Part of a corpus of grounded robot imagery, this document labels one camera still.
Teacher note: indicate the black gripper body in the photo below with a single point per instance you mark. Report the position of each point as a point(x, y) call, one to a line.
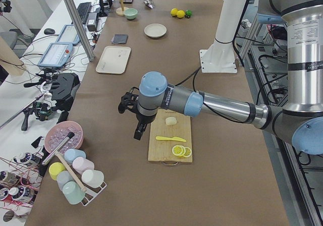
point(143, 117)

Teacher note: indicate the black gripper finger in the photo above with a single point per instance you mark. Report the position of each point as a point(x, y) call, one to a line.
point(142, 128)
point(138, 133)

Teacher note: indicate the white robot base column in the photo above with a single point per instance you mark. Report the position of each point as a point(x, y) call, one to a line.
point(220, 56)

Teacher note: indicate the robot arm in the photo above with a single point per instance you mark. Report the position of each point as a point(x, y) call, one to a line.
point(298, 122)

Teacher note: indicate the cream rabbit tray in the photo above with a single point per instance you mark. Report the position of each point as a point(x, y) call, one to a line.
point(113, 60)

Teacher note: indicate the yellow plastic knife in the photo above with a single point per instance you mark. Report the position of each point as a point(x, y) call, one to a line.
point(175, 138)

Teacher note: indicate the lemon slice front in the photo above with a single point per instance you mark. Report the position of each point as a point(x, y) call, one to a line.
point(178, 150)

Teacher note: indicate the lemon slice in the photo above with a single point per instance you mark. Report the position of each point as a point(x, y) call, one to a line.
point(178, 150)
point(188, 152)

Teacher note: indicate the lemon slice back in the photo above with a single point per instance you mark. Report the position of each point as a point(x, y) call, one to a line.
point(188, 152)

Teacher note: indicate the white cup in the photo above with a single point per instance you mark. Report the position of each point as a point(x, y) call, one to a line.
point(93, 178)

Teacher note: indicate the pink cup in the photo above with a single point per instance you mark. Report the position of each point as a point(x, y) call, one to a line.
point(80, 165)

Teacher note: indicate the light blue cup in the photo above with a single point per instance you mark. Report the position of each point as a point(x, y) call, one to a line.
point(71, 154)

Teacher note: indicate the steel muddler black tip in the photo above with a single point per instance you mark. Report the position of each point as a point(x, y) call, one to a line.
point(69, 136)

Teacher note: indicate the white cup rack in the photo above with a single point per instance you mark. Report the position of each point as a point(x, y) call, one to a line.
point(92, 193)

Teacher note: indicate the pink bowl of ice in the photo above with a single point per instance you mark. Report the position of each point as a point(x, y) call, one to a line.
point(60, 132)

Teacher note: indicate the grey folded cloth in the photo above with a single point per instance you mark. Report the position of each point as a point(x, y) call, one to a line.
point(119, 39)

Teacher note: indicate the grey cup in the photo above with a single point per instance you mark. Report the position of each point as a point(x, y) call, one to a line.
point(62, 178)

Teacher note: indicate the cream round plate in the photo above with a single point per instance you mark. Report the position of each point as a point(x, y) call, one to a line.
point(155, 30)

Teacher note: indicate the mint cup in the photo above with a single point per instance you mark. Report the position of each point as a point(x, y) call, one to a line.
point(73, 192)

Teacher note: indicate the yellow cup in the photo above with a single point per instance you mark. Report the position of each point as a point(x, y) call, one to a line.
point(56, 168)

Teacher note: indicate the mint green bowl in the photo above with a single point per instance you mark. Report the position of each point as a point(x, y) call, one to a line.
point(131, 13)

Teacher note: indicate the yellow lemon near scoop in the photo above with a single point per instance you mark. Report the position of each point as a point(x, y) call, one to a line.
point(173, 12)

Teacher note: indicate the teach pendant near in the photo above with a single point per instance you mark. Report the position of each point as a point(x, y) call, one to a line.
point(56, 55)

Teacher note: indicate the teach pendant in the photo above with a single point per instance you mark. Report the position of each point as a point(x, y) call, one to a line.
point(69, 34)
point(56, 55)

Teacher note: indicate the wooden cup tree stand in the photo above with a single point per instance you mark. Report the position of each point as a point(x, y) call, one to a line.
point(120, 11)

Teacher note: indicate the yellow lemon near lime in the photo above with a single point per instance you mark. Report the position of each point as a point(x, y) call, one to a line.
point(180, 14)

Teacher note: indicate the teach pendant far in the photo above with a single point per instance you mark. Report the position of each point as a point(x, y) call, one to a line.
point(69, 34)

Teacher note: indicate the steel ice scoop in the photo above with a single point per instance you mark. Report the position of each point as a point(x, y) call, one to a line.
point(149, 4)

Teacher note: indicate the black keyboard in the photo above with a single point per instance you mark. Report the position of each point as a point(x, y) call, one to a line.
point(83, 10)

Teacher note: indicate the black computer mouse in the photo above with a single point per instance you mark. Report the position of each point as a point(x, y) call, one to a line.
point(49, 31)

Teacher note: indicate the aluminium frame post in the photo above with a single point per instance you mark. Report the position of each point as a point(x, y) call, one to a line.
point(70, 5)

